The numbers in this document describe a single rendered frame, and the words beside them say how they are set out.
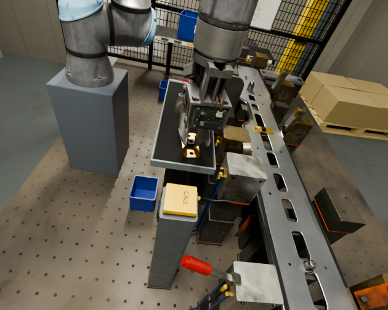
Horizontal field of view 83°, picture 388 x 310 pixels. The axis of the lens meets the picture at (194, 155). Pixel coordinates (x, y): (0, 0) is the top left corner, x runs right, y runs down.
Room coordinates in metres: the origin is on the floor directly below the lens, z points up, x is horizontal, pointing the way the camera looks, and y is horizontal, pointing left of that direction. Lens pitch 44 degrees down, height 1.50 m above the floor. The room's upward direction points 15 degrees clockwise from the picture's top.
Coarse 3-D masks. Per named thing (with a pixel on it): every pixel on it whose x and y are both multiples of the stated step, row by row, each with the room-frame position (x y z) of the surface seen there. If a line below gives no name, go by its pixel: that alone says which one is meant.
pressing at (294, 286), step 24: (240, 72) 1.31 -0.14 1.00; (240, 96) 1.01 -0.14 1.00; (264, 96) 1.08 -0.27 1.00; (264, 120) 0.85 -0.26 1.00; (264, 168) 0.55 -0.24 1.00; (288, 168) 0.58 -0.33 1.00; (264, 192) 0.44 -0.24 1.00; (288, 192) 0.47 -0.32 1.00; (264, 216) 0.35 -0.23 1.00; (312, 216) 0.40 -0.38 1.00; (264, 240) 0.29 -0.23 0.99; (288, 240) 0.30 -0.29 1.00; (312, 240) 0.32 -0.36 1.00; (288, 264) 0.24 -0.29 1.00; (336, 264) 0.28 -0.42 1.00; (288, 288) 0.19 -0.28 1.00; (336, 288) 0.22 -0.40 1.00
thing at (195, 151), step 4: (192, 136) 0.41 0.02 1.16; (188, 140) 0.38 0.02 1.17; (192, 140) 0.38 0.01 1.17; (188, 144) 0.37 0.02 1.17; (192, 144) 0.37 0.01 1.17; (184, 148) 0.36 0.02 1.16; (188, 148) 0.36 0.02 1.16; (192, 148) 0.37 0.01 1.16; (196, 148) 0.37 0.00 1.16; (184, 152) 0.35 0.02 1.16; (188, 152) 0.35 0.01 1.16; (192, 152) 0.36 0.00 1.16; (196, 152) 0.36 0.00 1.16; (184, 156) 0.34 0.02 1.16; (188, 156) 0.34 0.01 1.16; (192, 156) 0.34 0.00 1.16; (196, 156) 0.35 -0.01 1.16
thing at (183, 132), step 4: (184, 116) 0.36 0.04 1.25; (188, 120) 0.34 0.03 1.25; (180, 124) 0.36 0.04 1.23; (184, 124) 0.36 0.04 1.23; (188, 124) 0.34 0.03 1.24; (180, 128) 0.36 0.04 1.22; (184, 128) 0.35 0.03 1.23; (188, 128) 0.37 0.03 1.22; (180, 132) 0.36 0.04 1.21; (184, 132) 0.34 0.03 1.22; (188, 132) 0.37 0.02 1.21; (180, 136) 0.36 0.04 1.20; (184, 136) 0.34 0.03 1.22; (184, 140) 0.33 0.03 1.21; (184, 144) 0.32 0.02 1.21
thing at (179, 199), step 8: (168, 184) 0.25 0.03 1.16; (176, 184) 0.26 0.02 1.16; (168, 192) 0.24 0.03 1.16; (176, 192) 0.24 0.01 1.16; (184, 192) 0.25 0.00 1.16; (192, 192) 0.25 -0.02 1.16; (168, 200) 0.22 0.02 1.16; (176, 200) 0.22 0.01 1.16; (184, 200) 0.23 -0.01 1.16; (192, 200) 0.23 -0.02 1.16; (168, 208) 0.20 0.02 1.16; (176, 208) 0.21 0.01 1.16; (184, 208) 0.21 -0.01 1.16; (192, 208) 0.22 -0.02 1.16; (192, 216) 0.21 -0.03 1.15
